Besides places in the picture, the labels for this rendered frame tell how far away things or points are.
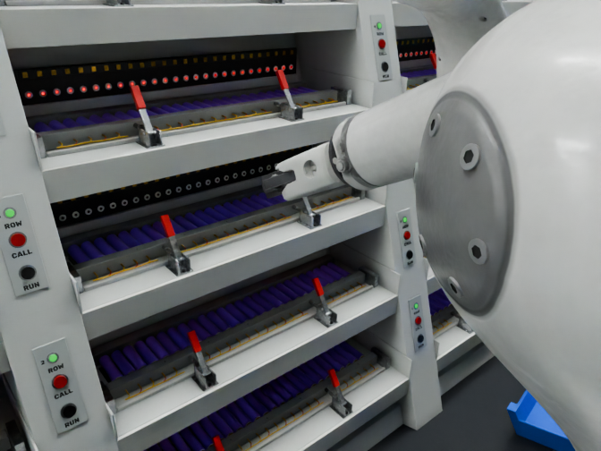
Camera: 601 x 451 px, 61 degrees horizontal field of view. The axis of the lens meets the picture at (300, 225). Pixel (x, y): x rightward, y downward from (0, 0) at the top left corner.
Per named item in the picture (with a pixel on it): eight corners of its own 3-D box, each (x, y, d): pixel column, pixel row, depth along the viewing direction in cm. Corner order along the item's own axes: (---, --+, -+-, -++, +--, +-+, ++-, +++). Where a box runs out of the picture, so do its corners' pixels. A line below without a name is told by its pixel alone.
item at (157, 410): (395, 312, 110) (403, 256, 104) (120, 463, 75) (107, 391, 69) (331, 273, 124) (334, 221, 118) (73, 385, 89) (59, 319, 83)
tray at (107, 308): (384, 225, 106) (388, 182, 102) (86, 341, 71) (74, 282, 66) (318, 195, 120) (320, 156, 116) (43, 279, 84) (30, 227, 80)
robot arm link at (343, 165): (355, 194, 54) (337, 199, 56) (410, 177, 59) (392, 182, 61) (333, 117, 53) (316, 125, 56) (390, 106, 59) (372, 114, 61)
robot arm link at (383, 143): (392, 102, 59) (334, 120, 54) (493, 56, 48) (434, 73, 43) (416, 171, 60) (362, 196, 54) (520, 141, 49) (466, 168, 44)
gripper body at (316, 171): (338, 195, 55) (282, 211, 64) (401, 175, 61) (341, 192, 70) (318, 128, 55) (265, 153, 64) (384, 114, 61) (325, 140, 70)
